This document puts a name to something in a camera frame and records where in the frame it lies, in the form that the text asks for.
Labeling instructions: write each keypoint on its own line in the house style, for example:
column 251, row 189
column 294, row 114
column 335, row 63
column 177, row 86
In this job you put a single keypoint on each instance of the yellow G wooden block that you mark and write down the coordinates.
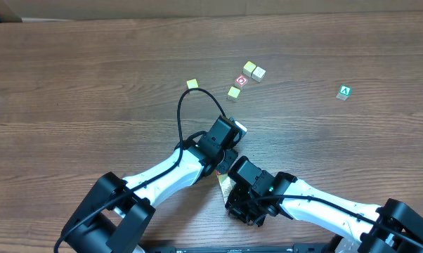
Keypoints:
column 233, row 94

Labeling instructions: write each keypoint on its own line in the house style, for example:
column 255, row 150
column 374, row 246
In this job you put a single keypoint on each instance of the green A wooden block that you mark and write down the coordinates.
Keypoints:
column 344, row 92

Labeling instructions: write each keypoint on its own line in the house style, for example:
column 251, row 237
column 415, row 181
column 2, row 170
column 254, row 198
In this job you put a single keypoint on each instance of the yellow S wooden block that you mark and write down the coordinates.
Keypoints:
column 226, row 185

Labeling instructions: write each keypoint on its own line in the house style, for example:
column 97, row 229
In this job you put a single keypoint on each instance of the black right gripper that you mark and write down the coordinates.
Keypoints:
column 237, row 202

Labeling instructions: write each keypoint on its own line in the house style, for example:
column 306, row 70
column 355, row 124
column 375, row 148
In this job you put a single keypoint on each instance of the red O wooden block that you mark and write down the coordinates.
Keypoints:
column 241, row 81

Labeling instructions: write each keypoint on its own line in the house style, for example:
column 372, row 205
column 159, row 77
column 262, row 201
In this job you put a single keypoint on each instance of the plain top block yellow side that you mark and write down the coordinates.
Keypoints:
column 258, row 74

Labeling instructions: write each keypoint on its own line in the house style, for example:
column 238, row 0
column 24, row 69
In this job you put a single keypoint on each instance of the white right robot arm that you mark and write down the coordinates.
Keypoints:
column 393, row 227

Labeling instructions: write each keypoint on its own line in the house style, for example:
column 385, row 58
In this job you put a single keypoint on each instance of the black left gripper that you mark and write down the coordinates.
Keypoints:
column 234, row 154

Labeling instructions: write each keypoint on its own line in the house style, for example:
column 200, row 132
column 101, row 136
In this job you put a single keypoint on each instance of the yellow top block back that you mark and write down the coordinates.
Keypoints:
column 248, row 68

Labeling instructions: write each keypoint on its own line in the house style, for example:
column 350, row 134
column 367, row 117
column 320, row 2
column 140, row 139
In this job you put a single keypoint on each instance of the yellow top block far left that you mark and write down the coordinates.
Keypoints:
column 192, row 84

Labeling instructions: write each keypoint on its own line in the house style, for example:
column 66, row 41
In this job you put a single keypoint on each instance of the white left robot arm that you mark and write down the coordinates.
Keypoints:
column 115, row 212

